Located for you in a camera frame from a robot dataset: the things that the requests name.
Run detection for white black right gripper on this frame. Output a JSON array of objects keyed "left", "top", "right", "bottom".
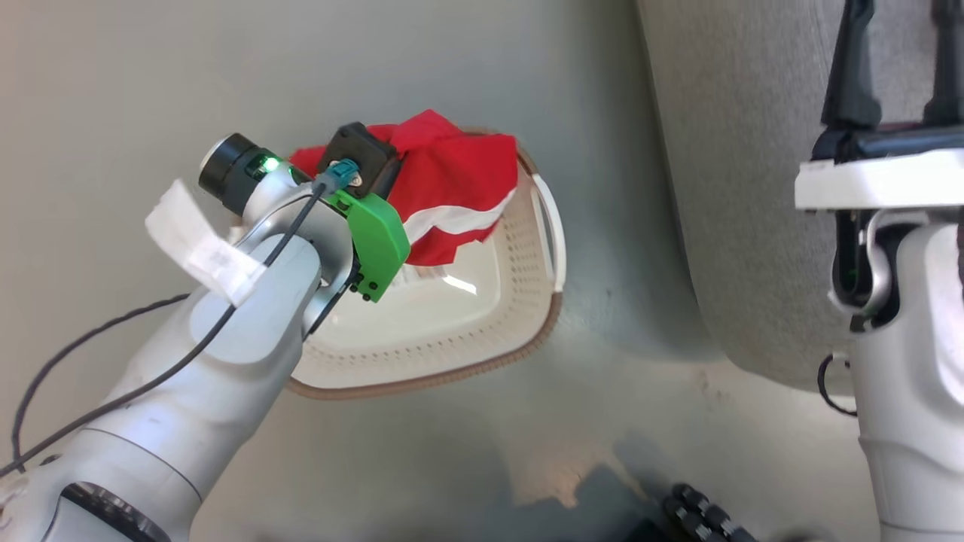
[{"left": 795, "top": 0, "right": 964, "bottom": 212}]

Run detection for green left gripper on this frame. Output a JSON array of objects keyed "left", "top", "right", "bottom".
[{"left": 327, "top": 187, "right": 412, "bottom": 303}]

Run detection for red and white cloth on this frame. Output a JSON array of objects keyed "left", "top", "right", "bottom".
[{"left": 290, "top": 109, "right": 520, "bottom": 268}]

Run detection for grey upholstered furniture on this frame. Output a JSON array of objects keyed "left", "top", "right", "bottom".
[{"left": 636, "top": 0, "right": 964, "bottom": 396}]

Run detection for white perforated laundry basket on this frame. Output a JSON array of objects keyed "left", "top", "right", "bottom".
[{"left": 286, "top": 126, "right": 568, "bottom": 400}]

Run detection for white tape label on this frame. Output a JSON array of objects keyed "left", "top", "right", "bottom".
[{"left": 145, "top": 178, "right": 269, "bottom": 308}]

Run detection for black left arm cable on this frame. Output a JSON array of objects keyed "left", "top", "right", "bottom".
[{"left": 0, "top": 160, "right": 358, "bottom": 480}]

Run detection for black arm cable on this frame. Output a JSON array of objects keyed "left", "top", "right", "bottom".
[
  {"left": 817, "top": 352, "right": 859, "bottom": 418},
  {"left": 0, "top": 160, "right": 358, "bottom": 480}
]

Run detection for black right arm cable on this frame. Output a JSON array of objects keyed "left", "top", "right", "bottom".
[{"left": 817, "top": 352, "right": 859, "bottom": 418}]

